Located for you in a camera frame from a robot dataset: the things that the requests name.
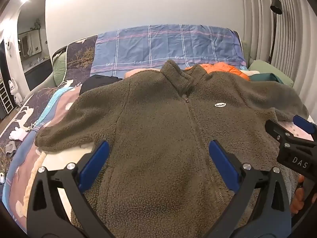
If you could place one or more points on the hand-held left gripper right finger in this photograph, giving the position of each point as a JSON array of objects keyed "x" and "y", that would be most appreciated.
[{"x": 223, "y": 163}]

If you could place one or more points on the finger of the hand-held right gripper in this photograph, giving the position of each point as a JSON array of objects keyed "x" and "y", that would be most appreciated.
[
  {"x": 302, "y": 124},
  {"x": 277, "y": 132}
]

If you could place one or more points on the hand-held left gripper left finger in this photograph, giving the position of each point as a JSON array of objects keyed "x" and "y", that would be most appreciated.
[{"x": 95, "y": 163}]

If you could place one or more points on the olive brown fleece jacket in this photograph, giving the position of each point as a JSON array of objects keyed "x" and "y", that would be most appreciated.
[{"x": 153, "y": 129}]

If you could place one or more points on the person's right hand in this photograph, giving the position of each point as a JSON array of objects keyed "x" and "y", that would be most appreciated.
[{"x": 296, "y": 203}]

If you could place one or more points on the teal garment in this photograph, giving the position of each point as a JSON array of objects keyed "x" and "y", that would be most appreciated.
[{"x": 262, "y": 76}]

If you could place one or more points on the light green pillow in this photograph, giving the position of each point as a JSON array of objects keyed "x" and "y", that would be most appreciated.
[{"x": 266, "y": 66}]

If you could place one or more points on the black puffer jacket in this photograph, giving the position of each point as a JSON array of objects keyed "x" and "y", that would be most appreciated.
[{"x": 99, "y": 83}]

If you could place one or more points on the grey pleated curtain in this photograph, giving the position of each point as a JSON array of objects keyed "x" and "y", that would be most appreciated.
[{"x": 292, "y": 42}]

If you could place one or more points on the white fluffy slippers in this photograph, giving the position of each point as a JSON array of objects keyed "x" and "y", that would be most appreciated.
[{"x": 17, "y": 133}]

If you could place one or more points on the orange puffer jacket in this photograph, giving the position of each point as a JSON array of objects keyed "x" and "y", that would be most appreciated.
[{"x": 223, "y": 68}]

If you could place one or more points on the grey slippers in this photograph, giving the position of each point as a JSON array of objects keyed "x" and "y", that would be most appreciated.
[{"x": 10, "y": 148}]

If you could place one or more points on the pink quilted jacket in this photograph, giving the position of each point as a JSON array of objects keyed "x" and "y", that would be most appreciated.
[{"x": 133, "y": 73}]

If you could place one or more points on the green pillow with white trim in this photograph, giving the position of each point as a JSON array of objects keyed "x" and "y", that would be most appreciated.
[{"x": 58, "y": 67}]

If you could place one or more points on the dark vanity cabinet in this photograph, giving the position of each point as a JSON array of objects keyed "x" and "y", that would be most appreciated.
[{"x": 39, "y": 74}]

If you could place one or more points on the white bear figurine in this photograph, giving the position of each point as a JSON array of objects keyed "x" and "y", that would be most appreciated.
[{"x": 14, "y": 91}]

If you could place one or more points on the purple patterned duvet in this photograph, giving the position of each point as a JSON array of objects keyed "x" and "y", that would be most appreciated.
[{"x": 79, "y": 54}]

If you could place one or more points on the white ladder rack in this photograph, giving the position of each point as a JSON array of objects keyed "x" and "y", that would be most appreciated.
[{"x": 5, "y": 99}]

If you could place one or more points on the black floor lamp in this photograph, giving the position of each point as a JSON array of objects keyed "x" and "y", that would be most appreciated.
[{"x": 276, "y": 5}]

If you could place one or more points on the blue plaid bed sheet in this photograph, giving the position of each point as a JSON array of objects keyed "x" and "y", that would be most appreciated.
[{"x": 161, "y": 47}]

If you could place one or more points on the framed wall mirror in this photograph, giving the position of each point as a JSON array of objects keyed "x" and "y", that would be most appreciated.
[{"x": 29, "y": 43}]

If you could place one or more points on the white wall device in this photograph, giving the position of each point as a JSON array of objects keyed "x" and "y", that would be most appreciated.
[{"x": 8, "y": 45}]

